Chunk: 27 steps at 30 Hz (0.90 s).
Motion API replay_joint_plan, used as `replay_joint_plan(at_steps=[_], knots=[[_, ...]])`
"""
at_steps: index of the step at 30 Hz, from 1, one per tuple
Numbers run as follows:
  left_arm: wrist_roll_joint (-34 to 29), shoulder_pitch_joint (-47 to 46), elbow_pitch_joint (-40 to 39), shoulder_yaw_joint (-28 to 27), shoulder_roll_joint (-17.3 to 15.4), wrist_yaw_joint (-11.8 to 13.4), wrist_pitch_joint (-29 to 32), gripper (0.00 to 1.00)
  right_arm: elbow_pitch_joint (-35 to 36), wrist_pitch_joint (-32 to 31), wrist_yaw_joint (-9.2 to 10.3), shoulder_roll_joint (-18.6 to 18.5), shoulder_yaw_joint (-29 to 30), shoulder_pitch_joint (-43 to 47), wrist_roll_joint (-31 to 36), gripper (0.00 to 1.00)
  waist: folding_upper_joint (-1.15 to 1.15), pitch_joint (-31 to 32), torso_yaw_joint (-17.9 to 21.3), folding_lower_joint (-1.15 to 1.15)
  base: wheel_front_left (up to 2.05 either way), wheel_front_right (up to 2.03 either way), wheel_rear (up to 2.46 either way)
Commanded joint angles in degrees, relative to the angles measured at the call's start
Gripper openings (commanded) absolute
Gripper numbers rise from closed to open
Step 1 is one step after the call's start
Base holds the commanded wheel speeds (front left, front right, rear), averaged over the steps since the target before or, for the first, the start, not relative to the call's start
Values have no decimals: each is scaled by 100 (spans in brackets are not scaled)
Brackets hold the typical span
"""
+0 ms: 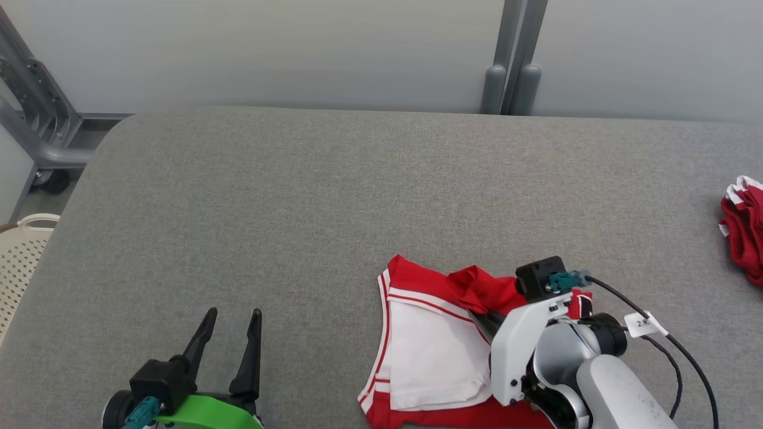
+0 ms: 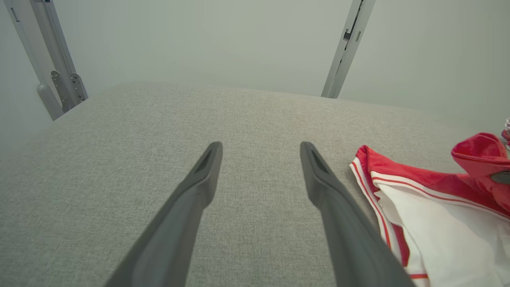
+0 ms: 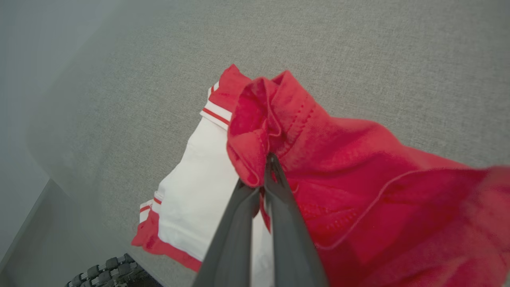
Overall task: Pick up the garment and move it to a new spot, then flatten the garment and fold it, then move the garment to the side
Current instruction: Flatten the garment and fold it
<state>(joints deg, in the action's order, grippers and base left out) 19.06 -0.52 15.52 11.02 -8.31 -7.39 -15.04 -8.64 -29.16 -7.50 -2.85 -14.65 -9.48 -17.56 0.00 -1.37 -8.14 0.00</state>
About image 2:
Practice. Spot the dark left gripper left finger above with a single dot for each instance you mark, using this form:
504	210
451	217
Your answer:
171	239

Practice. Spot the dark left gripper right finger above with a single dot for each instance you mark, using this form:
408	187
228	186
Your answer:
350	239

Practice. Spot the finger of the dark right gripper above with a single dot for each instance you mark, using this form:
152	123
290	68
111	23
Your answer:
501	177

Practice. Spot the red basketball shorts number 23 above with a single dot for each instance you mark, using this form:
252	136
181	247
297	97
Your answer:
507	133

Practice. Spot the red jersey white sleeves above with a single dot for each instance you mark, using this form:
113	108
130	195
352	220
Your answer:
438	223

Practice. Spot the grey partition post with latch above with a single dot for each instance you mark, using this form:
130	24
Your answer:
346	52

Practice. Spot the grey partition post with brackets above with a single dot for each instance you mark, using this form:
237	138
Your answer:
48	48

